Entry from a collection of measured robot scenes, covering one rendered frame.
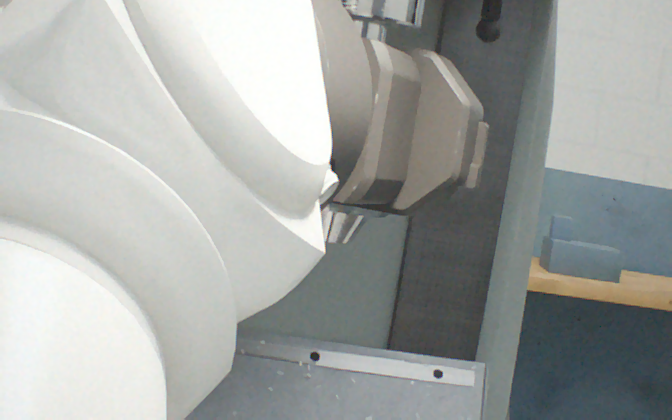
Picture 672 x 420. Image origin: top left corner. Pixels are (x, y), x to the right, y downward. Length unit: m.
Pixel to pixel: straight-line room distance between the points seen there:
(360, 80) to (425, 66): 0.07
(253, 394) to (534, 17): 0.31
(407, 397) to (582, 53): 4.04
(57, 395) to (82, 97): 0.05
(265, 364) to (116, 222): 0.68
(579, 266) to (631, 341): 0.83
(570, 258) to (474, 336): 3.35
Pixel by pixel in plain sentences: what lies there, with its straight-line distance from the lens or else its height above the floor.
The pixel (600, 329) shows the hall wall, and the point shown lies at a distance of 4.96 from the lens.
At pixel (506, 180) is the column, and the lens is 0.89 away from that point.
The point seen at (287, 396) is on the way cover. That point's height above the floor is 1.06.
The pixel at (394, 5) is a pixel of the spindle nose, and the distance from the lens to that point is 0.48.
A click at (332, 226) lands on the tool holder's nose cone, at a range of 0.49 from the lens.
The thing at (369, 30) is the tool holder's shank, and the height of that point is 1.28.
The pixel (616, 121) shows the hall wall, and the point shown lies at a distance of 4.92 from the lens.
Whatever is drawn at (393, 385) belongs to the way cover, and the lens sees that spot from 0.88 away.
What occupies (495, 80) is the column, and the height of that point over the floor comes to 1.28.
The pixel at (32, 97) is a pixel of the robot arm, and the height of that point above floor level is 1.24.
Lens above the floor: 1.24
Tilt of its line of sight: 3 degrees down
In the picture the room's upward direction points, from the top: 9 degrees clockwise
